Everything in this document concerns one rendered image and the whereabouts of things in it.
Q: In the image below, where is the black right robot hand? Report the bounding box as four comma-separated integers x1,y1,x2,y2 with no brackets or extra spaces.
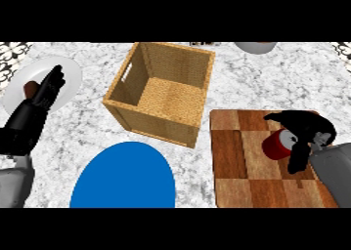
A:
264,109,338,175

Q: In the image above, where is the wooden cutting board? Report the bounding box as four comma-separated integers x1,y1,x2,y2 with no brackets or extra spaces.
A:
207,108,339,209

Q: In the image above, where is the wooden box basket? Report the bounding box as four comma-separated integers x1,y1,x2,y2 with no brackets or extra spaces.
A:
101,42,216,149

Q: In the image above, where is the grey round bowl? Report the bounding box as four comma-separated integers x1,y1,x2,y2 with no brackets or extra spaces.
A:
233,42,278,55

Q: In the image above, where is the blue oval placemat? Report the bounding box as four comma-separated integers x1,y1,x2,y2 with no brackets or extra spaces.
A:
68,141,176,209

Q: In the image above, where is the white plate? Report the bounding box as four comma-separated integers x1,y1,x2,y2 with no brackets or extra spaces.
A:
0,56,85,116

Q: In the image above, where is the brown food item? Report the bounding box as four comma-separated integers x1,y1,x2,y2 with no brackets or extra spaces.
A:
22,80,42,100

